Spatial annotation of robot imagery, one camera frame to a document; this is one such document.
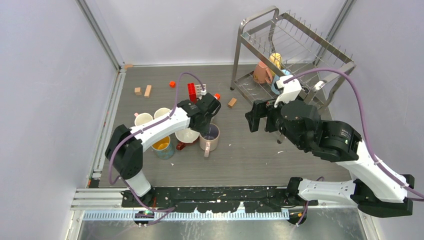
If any small tan wooden cube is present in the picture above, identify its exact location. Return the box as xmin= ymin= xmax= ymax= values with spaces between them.
xmin=134 ymin=87 xmax=143 ymax=96

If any tan wooden block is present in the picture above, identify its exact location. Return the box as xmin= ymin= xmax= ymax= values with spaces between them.
xmin=144 ymin=85 xmax=152 ymax=98

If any dark red cup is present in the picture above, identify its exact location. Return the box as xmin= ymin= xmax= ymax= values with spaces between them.
xmin=174 ymin=128 xmax=200 ymax=151

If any pale yellow mug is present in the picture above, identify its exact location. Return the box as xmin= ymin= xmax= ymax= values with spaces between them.
xmin=153 ymin=107 xmax=171 ymax=119

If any small yellow cup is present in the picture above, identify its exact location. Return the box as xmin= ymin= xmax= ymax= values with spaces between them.
xmin=268 ymin=52 xmax=282 ymax=70

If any pink faceted mug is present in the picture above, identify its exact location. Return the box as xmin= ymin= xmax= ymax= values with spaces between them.
xmin=134 ymin=112 xmax=154 ymax=126

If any blue patterned mug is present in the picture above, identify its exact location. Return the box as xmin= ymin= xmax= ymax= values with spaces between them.
xmin=151 ymin=136 xmax=175 ymax=160

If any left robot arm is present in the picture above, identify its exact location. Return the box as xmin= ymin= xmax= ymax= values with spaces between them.
xmin=104 ymin=93 xmax=221 ymax=207

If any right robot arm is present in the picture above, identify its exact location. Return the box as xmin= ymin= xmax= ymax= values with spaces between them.
xmin=245 ymin=99 xmax=415 ymax=218

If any small salmon cup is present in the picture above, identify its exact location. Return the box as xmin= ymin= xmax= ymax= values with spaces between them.
xmin=252 ymin=61 xmax=274 ymax=84

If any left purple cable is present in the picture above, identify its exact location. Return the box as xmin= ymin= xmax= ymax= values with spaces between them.
xmin=108 ymin=72 xmax=208 ymax=226

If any steel dish rack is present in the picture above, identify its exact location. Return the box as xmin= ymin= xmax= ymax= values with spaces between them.
xmin=230 ymin=5 xmax=357 ymax=145

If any brown wooden block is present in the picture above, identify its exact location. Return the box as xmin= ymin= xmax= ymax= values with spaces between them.
xmin=227 ymin=97 xmax=237 ymax=109

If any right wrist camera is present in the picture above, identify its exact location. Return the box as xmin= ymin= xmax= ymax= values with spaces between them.
xmin=274 ymin=75 xmax=302 ymax=108

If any pink cup rack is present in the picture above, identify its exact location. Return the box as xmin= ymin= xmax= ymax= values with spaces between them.
xmin=199 ymin=123 xmax=220 ymax=158

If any light blue cup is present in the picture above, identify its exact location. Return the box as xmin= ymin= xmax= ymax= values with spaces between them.
xmin=271 ymin=69 xmax=292 ymax=95

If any red duplo block tower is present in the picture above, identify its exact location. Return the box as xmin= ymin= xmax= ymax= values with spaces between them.
xmin=187 ymin=83 xmax=197 ymax=103

